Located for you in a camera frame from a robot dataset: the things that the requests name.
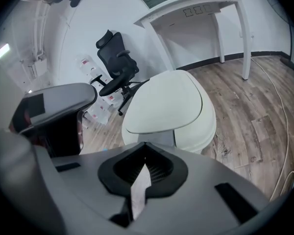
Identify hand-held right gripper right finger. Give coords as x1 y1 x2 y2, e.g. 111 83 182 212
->
134 142 270 235

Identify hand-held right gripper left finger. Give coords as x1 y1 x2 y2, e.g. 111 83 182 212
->
51 142 146 229

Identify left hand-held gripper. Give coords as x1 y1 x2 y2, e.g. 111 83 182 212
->
9 82 98 158

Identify white pedal trash bin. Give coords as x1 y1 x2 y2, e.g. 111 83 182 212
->
121 69 218 154

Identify white ceiling junction box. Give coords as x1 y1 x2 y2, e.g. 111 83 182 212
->
26 59 48 79

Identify black office chair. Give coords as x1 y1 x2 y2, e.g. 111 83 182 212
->
89 29 150 117

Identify white ceiling pipes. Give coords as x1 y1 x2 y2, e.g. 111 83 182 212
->
31 1 51 83

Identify ceiling strip light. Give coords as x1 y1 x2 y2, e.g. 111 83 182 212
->
0 43 11 61

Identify white table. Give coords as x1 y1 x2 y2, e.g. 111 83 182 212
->
133 0 253 81

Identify white floor cable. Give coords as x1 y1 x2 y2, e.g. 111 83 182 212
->
250 56 294 202

